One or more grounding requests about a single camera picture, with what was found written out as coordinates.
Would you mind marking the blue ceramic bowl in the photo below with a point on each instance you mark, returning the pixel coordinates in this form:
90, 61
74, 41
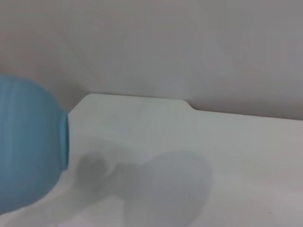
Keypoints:
28, 142

